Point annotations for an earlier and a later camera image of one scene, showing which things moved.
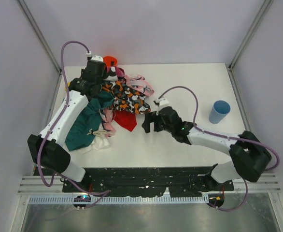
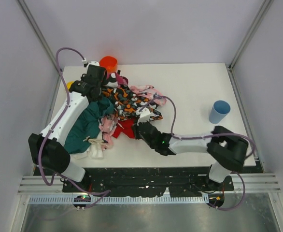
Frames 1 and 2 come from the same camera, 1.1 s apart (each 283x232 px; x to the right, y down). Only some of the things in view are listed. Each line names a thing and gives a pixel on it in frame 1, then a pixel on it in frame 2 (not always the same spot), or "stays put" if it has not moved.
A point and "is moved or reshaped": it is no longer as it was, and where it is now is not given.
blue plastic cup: x=219 y=110 stays put
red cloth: x=125 y=119 -> x=126 y=126
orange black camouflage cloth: x=126 y=98 is moved or reshaped
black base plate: x=142 y=182 stays put
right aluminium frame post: x=263 y=10 stays put
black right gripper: x=154 y=120 -> x=138 y=129
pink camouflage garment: x=113 y=74 is moved or reshaped
